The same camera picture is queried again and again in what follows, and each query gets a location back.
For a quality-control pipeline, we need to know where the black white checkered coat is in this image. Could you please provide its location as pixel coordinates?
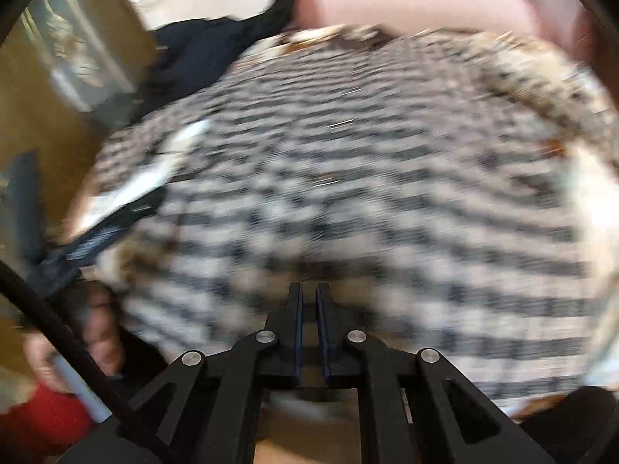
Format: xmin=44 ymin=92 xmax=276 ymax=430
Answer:
xmin=86 ymin=32 xmax=616 ymax=412

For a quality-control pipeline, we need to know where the wooden glass cabinet door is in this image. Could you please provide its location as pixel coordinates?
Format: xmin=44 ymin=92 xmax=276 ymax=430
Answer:
xmin=1 ymin=0 xmax=155 ymax=230

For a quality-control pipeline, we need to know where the dark navy garment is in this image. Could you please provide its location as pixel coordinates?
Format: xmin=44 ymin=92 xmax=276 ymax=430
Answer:
xmin=133 ymin=0 xmax=297 ymax=121

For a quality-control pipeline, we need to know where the pink bolster pillow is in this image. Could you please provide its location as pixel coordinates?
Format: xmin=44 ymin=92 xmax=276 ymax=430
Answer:
xmin=293 ymin=0 xmax=539 ymax=36

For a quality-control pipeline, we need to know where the black cable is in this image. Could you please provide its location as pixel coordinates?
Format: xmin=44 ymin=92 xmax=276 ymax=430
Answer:
xmin=0 ymin=259 xmax=135 ymax=426

